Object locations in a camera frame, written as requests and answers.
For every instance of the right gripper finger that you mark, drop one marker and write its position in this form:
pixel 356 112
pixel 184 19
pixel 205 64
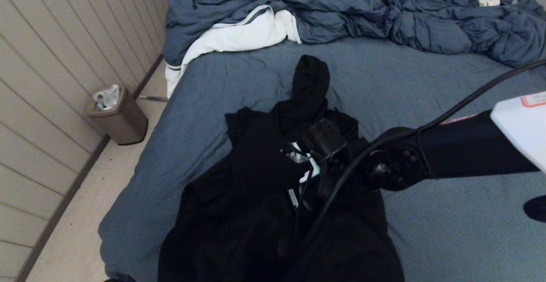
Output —
pixel 293 197

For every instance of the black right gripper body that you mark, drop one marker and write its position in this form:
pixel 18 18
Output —
pixel 318 186

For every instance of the black hooded sweatshirt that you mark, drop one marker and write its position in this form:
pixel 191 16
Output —
pixel 256 213

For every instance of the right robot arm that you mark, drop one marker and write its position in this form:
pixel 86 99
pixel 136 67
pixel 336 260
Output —
pixel 460 149

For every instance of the blue bed sheet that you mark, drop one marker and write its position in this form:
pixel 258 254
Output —
pixel 448 231

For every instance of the white garment with dark stripe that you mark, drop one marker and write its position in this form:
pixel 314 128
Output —
pixel 222 41

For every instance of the crumpled blue duvet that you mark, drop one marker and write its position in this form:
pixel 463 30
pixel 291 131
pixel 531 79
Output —
pixel 362 11

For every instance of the brown trash bin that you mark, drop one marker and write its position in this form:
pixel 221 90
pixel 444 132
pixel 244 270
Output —
pixel 123 122

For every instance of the white plastic bin bag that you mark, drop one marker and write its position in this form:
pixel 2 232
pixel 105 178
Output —
pixel 106 97

